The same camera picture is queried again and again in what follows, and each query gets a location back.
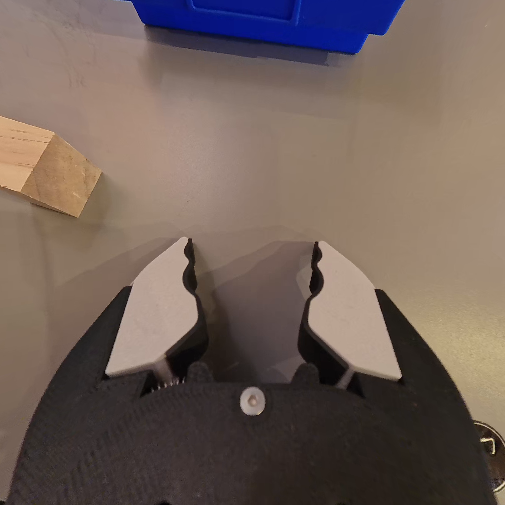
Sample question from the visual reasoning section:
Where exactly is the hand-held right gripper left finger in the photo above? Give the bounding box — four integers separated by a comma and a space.
105, 237, 208, 385

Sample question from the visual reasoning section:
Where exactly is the blue plastic storage bin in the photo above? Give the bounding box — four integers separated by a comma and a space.
130, 0, 407, 54

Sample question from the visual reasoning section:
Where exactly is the wooden cube block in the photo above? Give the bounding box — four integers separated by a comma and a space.
0, 115, 102, 218

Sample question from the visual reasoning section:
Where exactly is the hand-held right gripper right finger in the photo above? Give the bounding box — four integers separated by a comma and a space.
297, 241, 402, 389

